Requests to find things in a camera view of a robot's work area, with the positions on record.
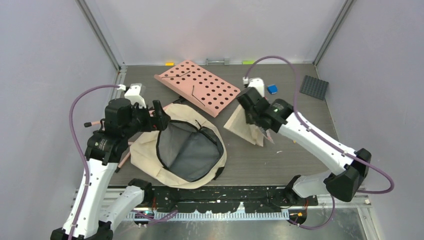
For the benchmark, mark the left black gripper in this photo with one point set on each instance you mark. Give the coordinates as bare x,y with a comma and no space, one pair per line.
161,118

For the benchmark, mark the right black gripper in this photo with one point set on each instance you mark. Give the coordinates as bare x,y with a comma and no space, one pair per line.
248,119

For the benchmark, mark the floral cover small book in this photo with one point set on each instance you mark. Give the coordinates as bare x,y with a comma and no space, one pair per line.
253,134

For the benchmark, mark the cream canvas backpack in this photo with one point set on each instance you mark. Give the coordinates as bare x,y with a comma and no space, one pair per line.
188,154

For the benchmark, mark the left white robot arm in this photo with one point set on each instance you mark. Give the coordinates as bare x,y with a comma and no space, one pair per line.
102,156

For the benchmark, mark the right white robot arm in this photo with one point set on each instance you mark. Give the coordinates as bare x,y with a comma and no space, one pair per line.
344,175

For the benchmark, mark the blue eraser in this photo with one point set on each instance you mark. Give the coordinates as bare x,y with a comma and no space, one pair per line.
272,89

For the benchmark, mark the green tape piece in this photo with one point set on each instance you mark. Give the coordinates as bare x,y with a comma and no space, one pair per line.
247,62

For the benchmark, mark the pink music stand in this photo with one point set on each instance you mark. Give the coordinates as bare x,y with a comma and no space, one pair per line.
194,85

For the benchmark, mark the dark grey studded plate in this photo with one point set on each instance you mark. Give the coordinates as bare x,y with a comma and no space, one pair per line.
314,87

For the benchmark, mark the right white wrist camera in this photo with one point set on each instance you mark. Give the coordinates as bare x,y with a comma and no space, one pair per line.
255,82

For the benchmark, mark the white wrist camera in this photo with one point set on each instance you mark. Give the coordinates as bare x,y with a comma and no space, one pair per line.
134,93
255,82

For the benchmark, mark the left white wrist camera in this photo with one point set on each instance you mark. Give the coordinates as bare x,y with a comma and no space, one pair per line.
134,93

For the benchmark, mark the metal wall bracket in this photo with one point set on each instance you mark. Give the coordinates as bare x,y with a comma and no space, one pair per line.
225,62

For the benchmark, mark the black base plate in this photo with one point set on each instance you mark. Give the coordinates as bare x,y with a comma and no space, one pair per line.
224,199

